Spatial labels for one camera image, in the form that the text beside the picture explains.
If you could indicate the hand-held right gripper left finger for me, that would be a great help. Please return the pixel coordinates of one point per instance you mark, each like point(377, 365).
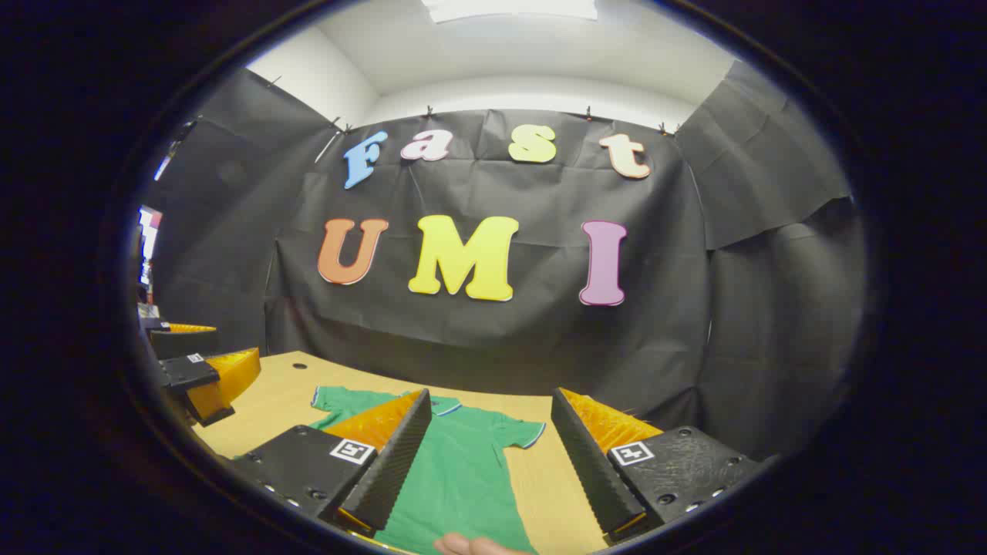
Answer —
point(397, 462)

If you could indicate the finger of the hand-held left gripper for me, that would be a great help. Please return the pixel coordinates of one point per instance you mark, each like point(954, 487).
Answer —
point(181, 344)
point(189, 372)

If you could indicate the ceiling light panel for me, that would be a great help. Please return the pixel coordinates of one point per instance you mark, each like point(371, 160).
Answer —
point(509, 8)

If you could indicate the computer monitor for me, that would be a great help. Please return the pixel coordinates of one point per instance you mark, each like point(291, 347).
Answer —
point(148, 239)

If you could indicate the green T-shirt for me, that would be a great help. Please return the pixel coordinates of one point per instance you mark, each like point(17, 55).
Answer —
point(463, 478)

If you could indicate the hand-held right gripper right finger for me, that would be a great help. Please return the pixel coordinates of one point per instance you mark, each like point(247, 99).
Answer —
point(590, 470)

